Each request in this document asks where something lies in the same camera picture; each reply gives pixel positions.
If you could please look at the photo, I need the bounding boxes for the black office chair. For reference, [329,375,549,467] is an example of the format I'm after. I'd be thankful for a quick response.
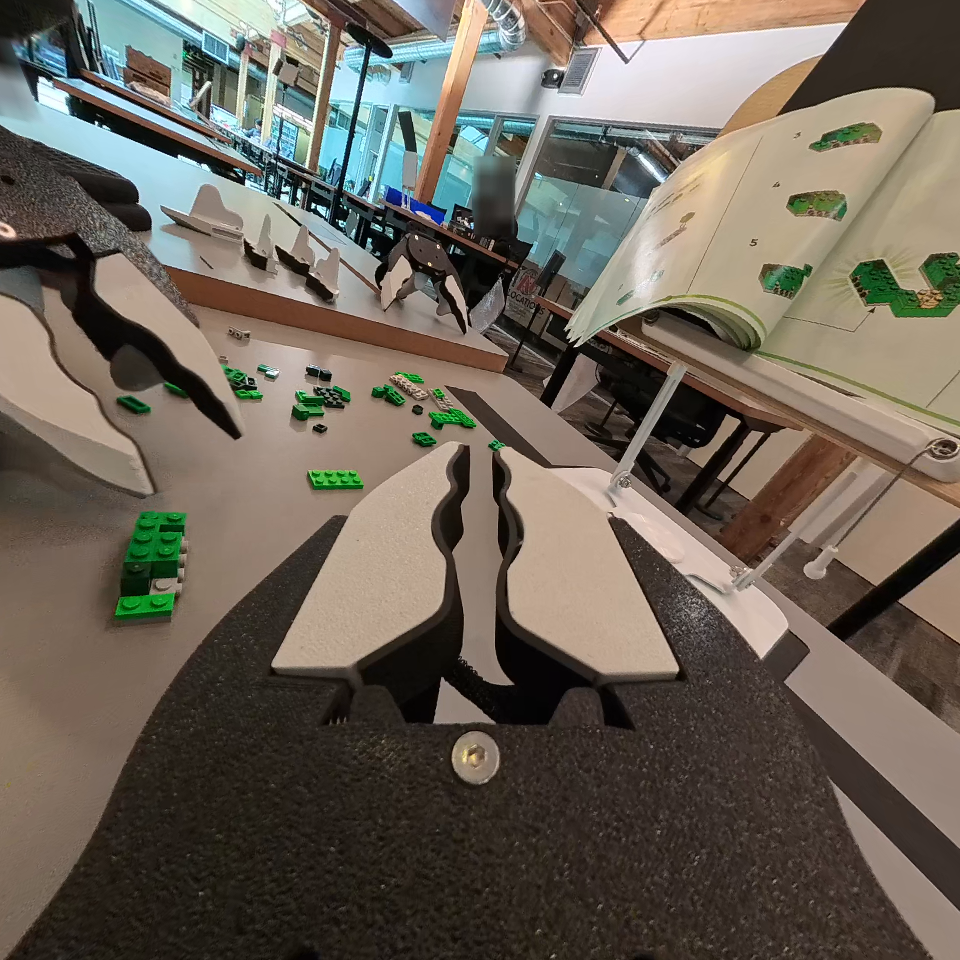
[585,360,725,496]

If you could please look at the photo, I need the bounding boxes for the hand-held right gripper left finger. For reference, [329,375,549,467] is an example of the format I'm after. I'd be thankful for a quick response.
[270,441,472,682]

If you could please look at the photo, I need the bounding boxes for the person's left hand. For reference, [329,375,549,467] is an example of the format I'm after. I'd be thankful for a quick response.
[69,165,155,232]

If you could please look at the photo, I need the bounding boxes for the grey table with wooden edge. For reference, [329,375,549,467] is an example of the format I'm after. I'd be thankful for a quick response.
[0,105,513,374]

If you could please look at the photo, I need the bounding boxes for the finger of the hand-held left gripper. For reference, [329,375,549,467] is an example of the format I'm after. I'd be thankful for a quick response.
[63,247,246,442]
[0,288,157,498]

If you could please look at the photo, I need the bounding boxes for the brown wooden table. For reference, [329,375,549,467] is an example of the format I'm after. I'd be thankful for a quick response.
[517,292,960,519]

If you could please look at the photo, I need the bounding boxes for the green and grey brick assembly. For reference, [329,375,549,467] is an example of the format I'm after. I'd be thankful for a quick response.
[114,510,189,624]

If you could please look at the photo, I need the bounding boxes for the thin wooden support post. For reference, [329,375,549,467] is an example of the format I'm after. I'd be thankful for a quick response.
[306,22,346,175]

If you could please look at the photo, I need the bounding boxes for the silver plastic bag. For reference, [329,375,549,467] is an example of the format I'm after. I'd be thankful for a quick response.
[466,279,511,337]

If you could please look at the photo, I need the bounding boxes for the grey desk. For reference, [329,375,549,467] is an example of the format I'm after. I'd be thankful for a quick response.
[0,303,960,960]

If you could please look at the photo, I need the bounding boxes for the white book stand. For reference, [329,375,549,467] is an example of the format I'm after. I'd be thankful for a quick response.
[558,307,960,665]

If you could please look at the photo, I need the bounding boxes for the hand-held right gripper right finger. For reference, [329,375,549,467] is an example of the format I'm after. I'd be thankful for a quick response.
[491,447,682,687]

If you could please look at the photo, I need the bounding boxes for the silver air duct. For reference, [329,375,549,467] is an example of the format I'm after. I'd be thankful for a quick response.
[388,0,528,67]

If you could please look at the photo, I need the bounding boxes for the thick wooden beam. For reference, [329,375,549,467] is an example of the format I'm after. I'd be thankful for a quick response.
[718,433,852,565]

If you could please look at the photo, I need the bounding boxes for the scattered pile of toy bricks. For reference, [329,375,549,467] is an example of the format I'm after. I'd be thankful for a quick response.
[116,324,508,453]

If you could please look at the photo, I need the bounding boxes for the round wooden board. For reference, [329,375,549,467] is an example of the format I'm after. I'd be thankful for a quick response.
[721,54,826,138]

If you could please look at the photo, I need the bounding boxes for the white printed sign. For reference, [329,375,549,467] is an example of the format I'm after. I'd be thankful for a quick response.
[504,262,556,320]

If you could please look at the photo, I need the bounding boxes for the open building instruction booklet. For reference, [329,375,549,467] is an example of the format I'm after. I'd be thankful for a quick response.
[566,86,960,432]

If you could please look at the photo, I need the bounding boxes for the black and white spare gripper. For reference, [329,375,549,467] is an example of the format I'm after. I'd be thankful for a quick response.
[373,231,471,336]

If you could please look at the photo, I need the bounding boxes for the black panel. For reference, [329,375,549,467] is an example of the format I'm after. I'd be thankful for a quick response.
[778,0,960,120]

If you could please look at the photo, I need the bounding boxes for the thick wooden support post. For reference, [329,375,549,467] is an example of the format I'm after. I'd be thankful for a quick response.
[414,0,490,205]

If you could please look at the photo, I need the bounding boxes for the white wall vent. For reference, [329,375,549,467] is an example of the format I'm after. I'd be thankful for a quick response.
[558,46,603,96]

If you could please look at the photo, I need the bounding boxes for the black floor lamp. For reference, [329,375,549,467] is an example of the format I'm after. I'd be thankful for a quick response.
[330,21,396,226]

